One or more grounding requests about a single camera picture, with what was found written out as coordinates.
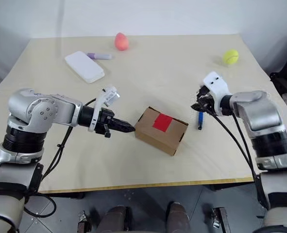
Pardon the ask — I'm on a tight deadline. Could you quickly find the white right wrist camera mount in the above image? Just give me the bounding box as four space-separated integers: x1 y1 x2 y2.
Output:
203 71 233 116

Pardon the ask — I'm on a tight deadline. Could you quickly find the purple marker pen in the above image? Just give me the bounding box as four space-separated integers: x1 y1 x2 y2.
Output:
86 52 113 60

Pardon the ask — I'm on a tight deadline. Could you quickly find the metal clamp bracket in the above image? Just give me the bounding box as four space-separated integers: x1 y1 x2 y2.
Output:
77 210 92 233
212 207 229 233

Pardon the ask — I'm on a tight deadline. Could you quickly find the pink peach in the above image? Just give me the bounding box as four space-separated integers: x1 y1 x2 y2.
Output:
114 32 130 51

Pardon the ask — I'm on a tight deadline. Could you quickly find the white rectangular plastic case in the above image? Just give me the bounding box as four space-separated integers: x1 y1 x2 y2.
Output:
65 50 105 84

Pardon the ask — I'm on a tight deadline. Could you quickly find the black table frame bracket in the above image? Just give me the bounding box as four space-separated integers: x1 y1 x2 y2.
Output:
65 191 85 200

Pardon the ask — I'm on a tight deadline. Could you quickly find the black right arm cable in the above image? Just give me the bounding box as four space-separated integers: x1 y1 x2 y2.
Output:
207 109 270 210

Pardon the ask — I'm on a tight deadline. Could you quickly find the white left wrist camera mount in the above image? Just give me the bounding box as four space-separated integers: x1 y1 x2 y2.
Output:
88 84 121 133

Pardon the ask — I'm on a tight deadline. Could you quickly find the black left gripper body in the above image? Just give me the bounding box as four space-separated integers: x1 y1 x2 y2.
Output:
94 109 116 138

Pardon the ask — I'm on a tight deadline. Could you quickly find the yellow tennis ball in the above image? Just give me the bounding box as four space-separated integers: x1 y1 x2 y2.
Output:
222 49 239 66

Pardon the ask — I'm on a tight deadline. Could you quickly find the black chair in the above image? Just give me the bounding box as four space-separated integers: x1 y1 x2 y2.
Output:
269 46 287 105

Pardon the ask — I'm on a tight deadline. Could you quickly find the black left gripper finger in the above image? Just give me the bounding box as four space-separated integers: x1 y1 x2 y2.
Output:
113 118 135 129
114 125 136 133

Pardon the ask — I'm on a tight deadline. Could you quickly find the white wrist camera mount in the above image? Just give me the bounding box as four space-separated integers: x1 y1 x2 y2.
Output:
203 71 233 116
88 84 121 133

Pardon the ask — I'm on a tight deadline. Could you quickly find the dark brown rounded shape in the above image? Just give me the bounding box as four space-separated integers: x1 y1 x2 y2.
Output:
101 205 129 233
167 201 190 233

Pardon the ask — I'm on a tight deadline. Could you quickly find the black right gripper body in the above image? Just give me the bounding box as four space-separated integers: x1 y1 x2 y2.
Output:
201 85 217 114

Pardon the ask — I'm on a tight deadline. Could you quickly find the cardboard box with red tape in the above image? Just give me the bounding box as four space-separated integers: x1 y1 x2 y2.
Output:
134 106 189 156

